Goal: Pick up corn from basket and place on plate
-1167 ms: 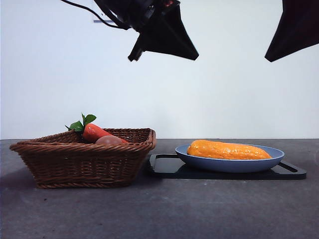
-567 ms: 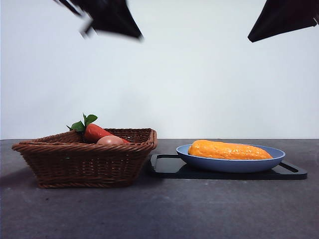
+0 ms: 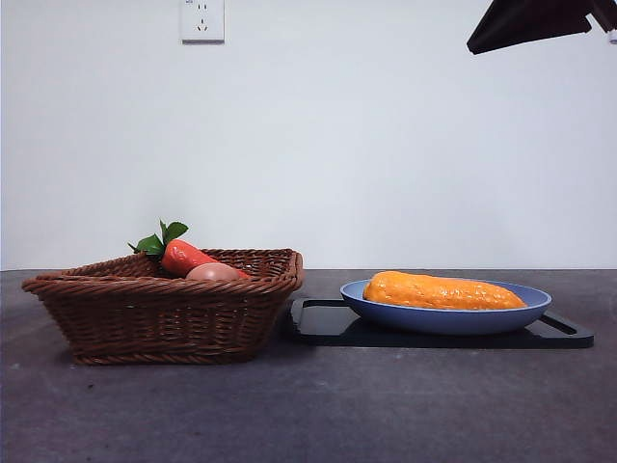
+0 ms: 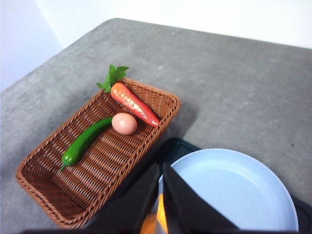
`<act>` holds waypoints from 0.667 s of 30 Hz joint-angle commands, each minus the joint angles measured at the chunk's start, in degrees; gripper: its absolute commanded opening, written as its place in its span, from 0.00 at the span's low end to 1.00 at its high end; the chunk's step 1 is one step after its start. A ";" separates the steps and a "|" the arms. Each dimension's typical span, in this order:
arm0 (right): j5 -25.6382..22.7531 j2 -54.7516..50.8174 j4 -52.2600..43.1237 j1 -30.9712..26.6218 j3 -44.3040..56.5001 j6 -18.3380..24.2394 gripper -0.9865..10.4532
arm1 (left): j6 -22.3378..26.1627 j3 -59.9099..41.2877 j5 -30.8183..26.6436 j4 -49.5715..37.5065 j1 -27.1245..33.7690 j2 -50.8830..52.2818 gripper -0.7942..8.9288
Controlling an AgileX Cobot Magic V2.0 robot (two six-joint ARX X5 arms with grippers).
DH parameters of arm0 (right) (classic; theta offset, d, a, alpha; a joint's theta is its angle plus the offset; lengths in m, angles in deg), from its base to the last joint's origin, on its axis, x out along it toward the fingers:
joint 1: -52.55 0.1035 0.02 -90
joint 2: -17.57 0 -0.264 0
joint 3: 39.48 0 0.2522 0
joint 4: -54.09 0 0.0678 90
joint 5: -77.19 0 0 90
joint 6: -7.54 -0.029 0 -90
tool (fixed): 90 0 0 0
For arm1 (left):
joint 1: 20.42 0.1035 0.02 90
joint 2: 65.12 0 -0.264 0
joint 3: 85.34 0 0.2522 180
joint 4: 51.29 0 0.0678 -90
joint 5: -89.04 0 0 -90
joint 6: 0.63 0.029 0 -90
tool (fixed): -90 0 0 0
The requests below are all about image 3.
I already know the pink-brown egg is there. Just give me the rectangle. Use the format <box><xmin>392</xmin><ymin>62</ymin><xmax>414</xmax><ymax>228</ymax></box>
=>
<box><xmin>185</xmin><ymin>262</ymin><xmax>241</xmax><ymax>282</ymax></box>

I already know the black rectangular tray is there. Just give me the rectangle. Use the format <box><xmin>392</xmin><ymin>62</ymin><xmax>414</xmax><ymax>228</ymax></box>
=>
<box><xmin>287</xmin><ymin>297</ymin><xmax>596</xmax><ymax>350</ymax></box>

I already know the blue round plate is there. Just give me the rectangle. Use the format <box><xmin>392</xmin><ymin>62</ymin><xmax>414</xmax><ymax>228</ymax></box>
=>
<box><xmin>339</xmin><ymin>278</ymin><xmax>553</xmax><ymax>338</ymax></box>

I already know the brown wicker basket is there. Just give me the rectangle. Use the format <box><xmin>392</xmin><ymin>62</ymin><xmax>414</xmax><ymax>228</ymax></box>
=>
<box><xmin>21</xmin><ymin>248</ymin><xmax>305</xmax><ymax>367</ymax></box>

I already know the orange carrot with green leaves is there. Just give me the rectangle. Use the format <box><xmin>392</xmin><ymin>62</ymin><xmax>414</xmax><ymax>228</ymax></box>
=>
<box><xmin>126</xmin><ymin>219</ymin><xmax>252</xmax><ymax>280</ymax></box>

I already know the white wall socket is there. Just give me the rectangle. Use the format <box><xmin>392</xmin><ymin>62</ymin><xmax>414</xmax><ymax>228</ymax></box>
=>
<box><xmin>180</xmin><ymin>0</ymin><xmax>226</xmax><ymax>45</ymax></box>

